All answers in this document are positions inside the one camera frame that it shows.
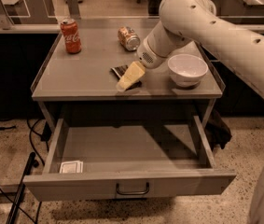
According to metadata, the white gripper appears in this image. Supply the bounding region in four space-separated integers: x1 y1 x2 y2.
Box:
116 38 165 91

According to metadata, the dark chocolate rxbar wrapper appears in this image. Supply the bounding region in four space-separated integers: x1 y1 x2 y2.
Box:
111 65 142 89

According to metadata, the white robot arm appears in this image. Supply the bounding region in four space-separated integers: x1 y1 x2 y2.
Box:
137 0 264 224

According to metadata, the open grey top drawer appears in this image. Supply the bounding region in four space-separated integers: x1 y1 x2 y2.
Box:
24 117 236 201

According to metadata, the white card in drawer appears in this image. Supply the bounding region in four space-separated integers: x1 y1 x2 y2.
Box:
60 161 83 174

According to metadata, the orange soda can lying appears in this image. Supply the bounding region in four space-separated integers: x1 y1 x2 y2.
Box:
118 26 140 51

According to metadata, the grey metal cabinet table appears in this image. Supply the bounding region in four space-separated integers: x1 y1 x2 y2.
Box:
32 17 223 129

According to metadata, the white ceramic bowl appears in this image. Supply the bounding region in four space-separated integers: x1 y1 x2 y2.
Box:
167 54 208 88

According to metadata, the red coca-cola can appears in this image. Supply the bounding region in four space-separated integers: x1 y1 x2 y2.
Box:
61 18 82 54

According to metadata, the black cloth behind cabinet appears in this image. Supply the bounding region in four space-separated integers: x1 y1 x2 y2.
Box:
205 109 232 149

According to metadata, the black pole on floor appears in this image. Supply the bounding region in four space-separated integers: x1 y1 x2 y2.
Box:
6 152 35 224

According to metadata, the black metal drawer handle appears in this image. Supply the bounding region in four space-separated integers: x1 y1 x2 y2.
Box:
116 182 150 196

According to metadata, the black floor cable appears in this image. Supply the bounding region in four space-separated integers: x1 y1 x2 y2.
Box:
0 119 49 224

